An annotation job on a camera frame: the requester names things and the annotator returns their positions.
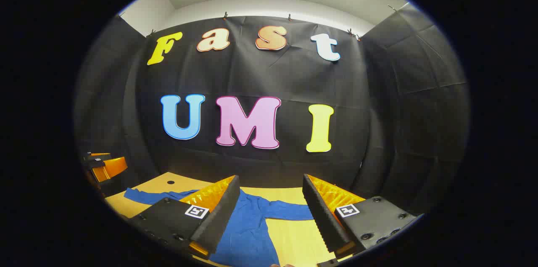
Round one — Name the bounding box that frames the black backdrop cloth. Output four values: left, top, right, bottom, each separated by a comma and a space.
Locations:
74, 4, 470, 217

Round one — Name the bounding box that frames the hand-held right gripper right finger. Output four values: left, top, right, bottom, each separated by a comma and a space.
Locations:
302, 174, 421, 259

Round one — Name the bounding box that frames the blue jacket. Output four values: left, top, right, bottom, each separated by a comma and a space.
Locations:
124, 187, 316, 267

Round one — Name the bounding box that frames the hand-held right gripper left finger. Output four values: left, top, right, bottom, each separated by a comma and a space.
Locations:
126, 174, 241, 259

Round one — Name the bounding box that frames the row of small backdrop clips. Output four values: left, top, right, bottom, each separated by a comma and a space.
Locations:
116, 4, 410, 42

